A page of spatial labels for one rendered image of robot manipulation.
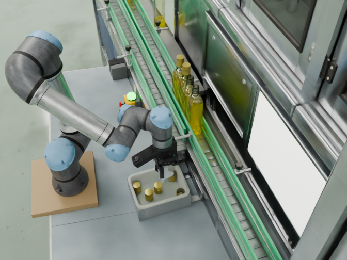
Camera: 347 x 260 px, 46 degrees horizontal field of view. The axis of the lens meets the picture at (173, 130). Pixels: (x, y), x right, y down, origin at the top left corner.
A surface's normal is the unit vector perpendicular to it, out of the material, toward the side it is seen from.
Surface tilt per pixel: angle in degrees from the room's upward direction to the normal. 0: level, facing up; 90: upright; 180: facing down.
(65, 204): 4
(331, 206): 90
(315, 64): 90
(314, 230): 90
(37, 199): 4
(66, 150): 12
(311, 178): 90
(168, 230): 0
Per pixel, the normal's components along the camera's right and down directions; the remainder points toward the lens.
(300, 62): -0.94, 0.24
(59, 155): -0.06, -0.51
